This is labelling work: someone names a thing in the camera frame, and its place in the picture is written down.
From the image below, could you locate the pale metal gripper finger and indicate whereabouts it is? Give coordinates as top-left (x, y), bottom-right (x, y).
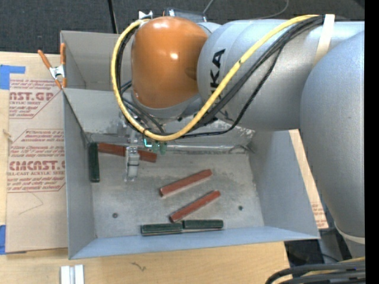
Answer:
top-left (126, 146), bottom-right (140, 179)
top-left (122, 155), bottom-right (130, 183)

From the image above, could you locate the red-brown flat block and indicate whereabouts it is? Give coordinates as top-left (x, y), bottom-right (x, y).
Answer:
top-left (97, 142), bottom-right (158, 163)
top-left (159, 169), bottom-right (214, 198)
top-left (169, 189), bottom-right (222, 223)

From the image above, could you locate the grey metal bin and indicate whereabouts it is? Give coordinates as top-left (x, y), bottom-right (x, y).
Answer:
top-left (60, 30), bottom-right (322, 260)

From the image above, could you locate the dark green flat block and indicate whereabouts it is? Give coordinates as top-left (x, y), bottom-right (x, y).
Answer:
top-left (88, 141), bottom-right (101, 183)
top-left (140, 222), bottom-right (184, 237)
top-left (182, 219), bottom-right (224, 231)

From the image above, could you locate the brown cardboard board, red print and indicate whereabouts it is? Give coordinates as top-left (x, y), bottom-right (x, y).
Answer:
top-left (0, 51), bottom-right (330, 256)

